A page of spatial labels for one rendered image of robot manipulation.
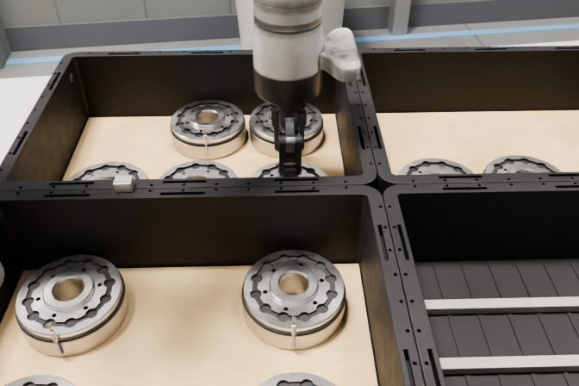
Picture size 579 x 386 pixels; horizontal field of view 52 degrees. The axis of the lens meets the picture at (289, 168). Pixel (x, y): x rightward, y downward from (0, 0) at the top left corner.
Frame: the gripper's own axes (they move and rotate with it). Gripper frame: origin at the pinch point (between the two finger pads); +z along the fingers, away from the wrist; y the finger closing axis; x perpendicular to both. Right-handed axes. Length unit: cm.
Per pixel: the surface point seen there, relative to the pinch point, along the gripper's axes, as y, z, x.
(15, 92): -47, 17, -53
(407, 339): 29.7, -6.1, 8.1
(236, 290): 16.1, 3.8, -6.1
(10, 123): -36, 17, -50
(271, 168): -0.6, 0.7, -2.1
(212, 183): 10.3, -6.2, -8.1
